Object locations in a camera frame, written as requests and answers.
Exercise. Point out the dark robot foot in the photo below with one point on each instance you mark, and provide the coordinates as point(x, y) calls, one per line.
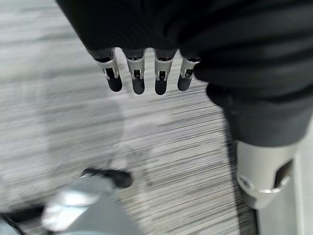
point(110, 176)

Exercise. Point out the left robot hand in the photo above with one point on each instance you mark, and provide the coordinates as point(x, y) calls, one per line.
point(220, 49)

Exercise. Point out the grey striped carpet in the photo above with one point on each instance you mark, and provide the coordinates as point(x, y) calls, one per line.
point(122, 127)

